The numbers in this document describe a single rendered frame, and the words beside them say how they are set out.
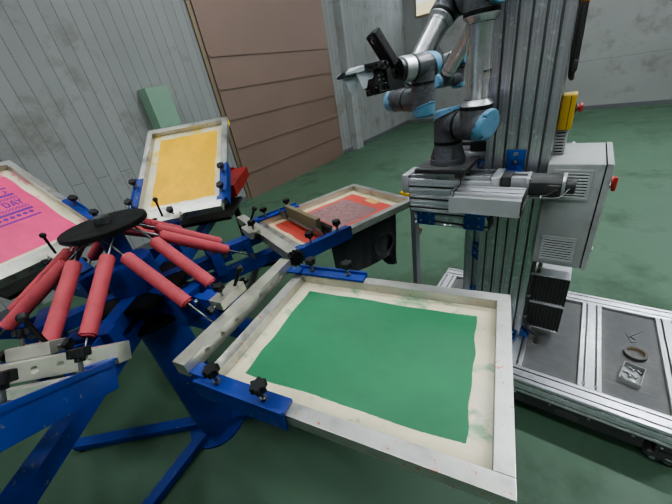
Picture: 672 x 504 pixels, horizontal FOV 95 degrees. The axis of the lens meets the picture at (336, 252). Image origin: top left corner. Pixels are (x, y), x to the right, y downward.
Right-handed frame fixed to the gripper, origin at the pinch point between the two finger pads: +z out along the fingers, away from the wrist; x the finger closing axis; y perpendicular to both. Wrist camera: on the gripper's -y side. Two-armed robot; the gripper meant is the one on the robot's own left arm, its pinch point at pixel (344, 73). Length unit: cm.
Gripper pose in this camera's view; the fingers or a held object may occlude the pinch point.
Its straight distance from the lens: 102.1
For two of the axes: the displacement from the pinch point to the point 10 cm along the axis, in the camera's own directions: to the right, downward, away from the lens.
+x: -4.7, -2.3, 8.5
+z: -8.5, 3.7, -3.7
